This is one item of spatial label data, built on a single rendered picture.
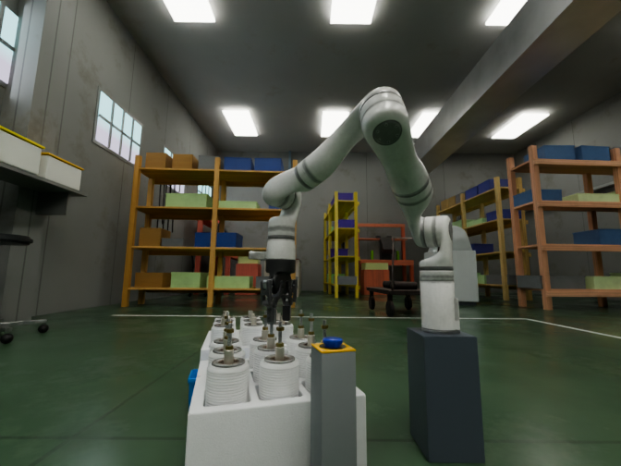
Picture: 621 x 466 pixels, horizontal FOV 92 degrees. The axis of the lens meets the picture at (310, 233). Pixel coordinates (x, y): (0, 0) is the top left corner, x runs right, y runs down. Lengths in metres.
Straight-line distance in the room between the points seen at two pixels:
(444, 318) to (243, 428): 0.56
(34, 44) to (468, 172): 9.97
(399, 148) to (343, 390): 0.48
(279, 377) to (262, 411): 0.07
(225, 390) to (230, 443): 0.10
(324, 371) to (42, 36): 4.18
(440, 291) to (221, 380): 0.59
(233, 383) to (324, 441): 0.23
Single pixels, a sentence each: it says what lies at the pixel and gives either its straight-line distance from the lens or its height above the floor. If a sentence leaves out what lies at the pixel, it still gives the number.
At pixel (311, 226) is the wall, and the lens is 9.11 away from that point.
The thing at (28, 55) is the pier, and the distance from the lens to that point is 4.34.
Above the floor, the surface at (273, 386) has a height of 0.20.
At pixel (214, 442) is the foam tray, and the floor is 0.12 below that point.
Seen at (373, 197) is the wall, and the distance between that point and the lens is 9.51.
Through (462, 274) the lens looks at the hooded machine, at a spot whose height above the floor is 0.49.
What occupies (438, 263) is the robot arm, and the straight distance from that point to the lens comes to 0.91.
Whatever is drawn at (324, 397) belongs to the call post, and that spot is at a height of 0.24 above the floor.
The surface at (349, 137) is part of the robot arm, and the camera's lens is 0.71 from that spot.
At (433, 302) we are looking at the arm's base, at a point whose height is 0.38.
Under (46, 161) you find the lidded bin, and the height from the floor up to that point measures 1.42.
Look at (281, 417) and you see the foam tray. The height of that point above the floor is 0.15.
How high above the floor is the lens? 0.45
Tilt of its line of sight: 8 degrees up
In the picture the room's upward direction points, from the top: 1 degrees clockwise
